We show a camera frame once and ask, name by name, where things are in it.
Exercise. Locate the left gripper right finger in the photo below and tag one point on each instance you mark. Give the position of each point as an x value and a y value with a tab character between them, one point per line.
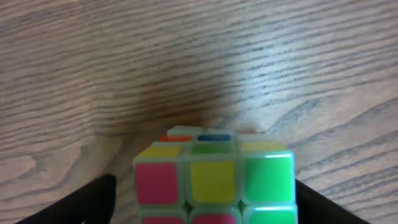
314	208

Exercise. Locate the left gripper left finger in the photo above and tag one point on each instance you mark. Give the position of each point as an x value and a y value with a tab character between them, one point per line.
93	203

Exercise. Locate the pastel rubik's cube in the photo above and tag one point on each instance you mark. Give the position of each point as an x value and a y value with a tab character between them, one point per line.
199	175

